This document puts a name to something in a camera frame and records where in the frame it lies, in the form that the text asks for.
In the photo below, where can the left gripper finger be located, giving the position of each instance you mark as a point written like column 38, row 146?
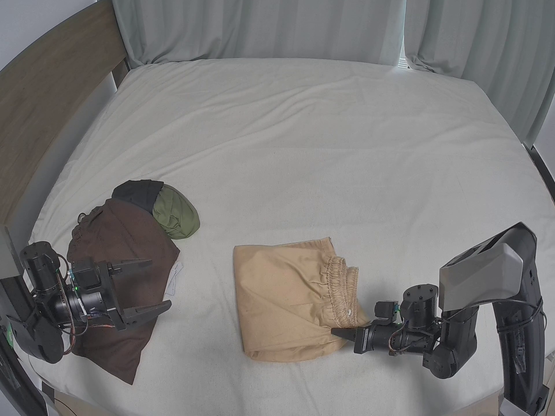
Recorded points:
column 132, row 267
column 147, row 312

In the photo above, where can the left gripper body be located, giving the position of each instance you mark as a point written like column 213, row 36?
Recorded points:
column 89, row 306

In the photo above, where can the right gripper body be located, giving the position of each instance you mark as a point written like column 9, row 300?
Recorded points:
column 375, row 336

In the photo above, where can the tan shorts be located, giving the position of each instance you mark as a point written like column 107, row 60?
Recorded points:
column 286, row 301

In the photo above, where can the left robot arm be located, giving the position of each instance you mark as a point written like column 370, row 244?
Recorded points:
column 34, row 340

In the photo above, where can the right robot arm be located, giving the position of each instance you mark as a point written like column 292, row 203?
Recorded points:
column 485, row 271

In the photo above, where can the bed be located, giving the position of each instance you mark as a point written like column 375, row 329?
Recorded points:
column 303, row 145

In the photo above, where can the brown garment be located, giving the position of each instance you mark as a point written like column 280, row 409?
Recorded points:
column 121, row 241

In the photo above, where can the small white cloth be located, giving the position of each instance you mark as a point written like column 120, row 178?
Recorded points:
column 174, row 275

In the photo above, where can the green garment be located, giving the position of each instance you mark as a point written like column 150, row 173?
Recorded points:
column 177, row 215

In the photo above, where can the black garment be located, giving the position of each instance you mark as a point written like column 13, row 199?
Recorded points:
column 134, row 193

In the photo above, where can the window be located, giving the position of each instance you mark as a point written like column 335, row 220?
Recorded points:
column 403, row 63

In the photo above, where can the pale green curtain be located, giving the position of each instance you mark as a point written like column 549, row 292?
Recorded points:
column 260, row 15
column 477, row 24

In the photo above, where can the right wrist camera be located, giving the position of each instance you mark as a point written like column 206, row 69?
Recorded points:
column 386, row 310

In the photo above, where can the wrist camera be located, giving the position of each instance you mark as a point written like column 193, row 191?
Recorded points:
column 84, row 277
column 386, row 310

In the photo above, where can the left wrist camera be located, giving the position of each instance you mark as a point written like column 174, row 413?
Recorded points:
column 84, row 277

